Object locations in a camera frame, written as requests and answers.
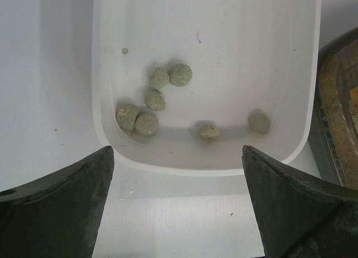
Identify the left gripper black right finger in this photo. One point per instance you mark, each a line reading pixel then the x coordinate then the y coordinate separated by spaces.
pixel 299 215

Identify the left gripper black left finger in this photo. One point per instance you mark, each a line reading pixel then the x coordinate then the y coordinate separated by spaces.
pixel 58 215

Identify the dark brown litter box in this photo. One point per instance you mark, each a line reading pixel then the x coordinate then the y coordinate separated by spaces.
pixel 333 130

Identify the white plastic tray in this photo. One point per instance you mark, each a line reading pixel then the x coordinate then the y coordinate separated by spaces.
pixel 244 55

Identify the yellow litter scoop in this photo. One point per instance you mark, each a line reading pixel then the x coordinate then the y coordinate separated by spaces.
pixel 353 100

